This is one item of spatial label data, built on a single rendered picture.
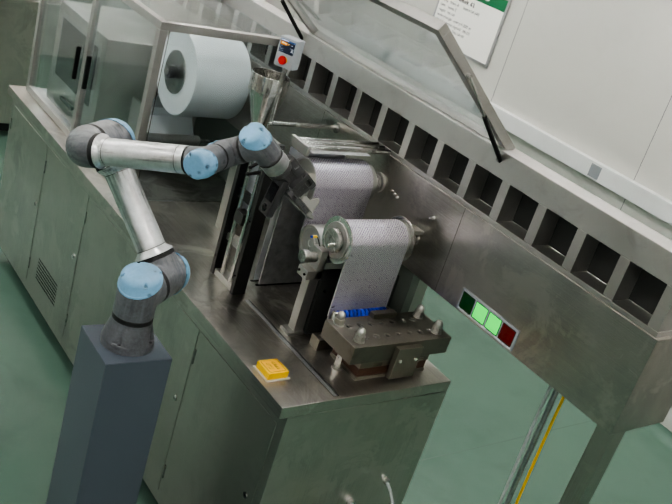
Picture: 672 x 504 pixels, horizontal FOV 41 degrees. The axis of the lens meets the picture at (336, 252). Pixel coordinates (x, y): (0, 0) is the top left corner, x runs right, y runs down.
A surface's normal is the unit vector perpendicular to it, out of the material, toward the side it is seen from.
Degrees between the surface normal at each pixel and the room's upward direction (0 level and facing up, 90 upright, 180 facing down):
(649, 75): 90
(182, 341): 90
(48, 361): 0
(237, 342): 0
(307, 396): 0
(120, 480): 90
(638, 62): 90
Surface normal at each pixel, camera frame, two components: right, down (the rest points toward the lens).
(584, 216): -0.79, 0.03
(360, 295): 0.55, 0.48
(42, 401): 0.28, -0.87
